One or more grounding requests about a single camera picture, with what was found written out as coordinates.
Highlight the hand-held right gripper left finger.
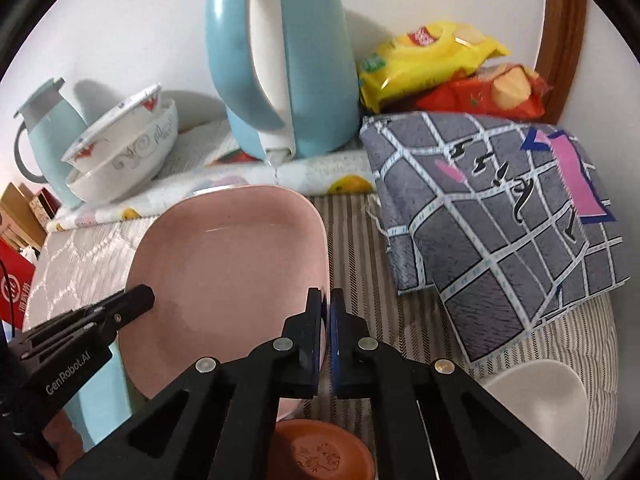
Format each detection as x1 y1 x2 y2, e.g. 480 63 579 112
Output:
62 287 331 480

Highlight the white fruit-print mat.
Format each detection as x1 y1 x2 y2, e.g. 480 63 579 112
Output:
47 120 381 233

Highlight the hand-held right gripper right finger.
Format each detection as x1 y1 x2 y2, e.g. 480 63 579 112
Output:
330 287 586 480

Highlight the white bowl grey swirl pattern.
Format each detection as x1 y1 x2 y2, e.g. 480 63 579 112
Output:
67 97 180 205

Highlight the pink plate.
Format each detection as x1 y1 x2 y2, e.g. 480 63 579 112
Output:
120 185 331 421

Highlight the patterned cardboard box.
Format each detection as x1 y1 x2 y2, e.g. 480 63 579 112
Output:
27 187 63 226

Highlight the light blue thermos jug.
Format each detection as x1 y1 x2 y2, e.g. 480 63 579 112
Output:
12 77 91 211

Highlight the grey checked folded cloth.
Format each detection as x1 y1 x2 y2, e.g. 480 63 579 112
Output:
359 111 632 363

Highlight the striped quilted table cover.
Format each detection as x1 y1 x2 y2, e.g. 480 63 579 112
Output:
22 195 621 480

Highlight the light blue electric kettle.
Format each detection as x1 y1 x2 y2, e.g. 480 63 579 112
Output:
205 0 362 166

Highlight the brown paper bag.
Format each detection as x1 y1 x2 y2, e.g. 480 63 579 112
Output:
0 182 48 253

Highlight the terracotta brown bowl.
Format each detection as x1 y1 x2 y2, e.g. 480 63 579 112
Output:
272 419 376 480

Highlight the white bowl red blue pattern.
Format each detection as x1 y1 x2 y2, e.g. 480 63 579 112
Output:
61 84 164 171

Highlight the brown wooden door frame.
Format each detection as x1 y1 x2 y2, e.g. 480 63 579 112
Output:
532 0 588 126

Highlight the red shopping bag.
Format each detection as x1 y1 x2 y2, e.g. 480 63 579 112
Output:
0 237 39 331

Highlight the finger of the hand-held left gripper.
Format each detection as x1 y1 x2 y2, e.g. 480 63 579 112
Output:
20 284 156 361

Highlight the plain white bowl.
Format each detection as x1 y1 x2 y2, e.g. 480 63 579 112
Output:
479 360 601 467

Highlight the red snack bag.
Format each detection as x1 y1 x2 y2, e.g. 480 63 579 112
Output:
415 62 551 121

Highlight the yellow snack bag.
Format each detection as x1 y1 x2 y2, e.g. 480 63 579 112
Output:
357 21 511 113

